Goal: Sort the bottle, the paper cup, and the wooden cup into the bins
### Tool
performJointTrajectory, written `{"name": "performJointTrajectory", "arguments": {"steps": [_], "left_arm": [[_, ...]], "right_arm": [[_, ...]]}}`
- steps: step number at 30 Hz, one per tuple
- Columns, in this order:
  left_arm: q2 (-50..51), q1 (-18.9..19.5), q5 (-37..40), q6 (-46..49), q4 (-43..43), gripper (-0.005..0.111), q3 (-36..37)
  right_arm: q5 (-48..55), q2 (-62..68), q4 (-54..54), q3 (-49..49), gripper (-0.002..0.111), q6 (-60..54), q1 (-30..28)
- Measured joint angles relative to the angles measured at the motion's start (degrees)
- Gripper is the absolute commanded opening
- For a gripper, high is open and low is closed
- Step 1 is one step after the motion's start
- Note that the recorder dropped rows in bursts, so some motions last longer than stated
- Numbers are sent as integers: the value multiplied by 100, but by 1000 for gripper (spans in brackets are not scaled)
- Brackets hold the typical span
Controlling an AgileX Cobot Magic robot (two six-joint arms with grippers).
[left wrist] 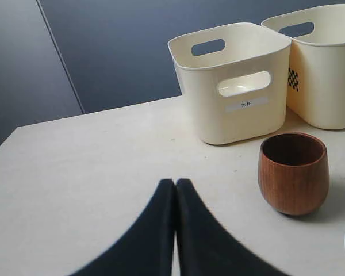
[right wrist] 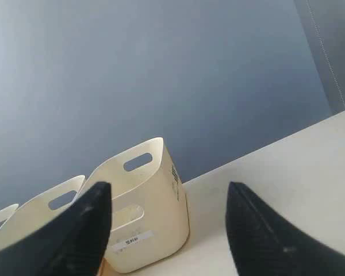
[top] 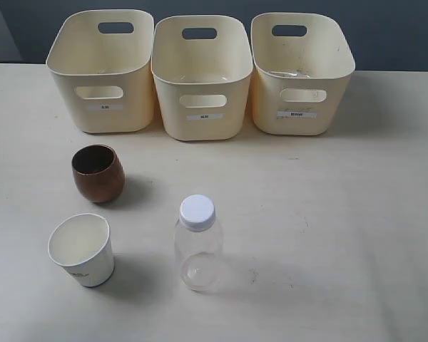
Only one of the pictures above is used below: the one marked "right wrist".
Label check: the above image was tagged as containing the cream middle storage bin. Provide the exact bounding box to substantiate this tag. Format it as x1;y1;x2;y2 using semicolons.
0;175;86;242

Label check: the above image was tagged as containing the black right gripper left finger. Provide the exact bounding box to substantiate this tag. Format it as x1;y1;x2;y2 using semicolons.
0;182;112;275

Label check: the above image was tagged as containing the cream right storage bin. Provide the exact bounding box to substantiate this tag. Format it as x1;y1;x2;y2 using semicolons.
80;137;190;274

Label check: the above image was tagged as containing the cream left storage bin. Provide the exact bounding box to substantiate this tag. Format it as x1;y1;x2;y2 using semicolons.
0;204;19;223

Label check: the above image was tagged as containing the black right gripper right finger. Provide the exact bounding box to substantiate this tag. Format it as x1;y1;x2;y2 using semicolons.
225;182;345;275

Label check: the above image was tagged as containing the cream storage bin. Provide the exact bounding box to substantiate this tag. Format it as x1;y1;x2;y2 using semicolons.
0;204;19;223
0;175;86;242
80;137;190;274

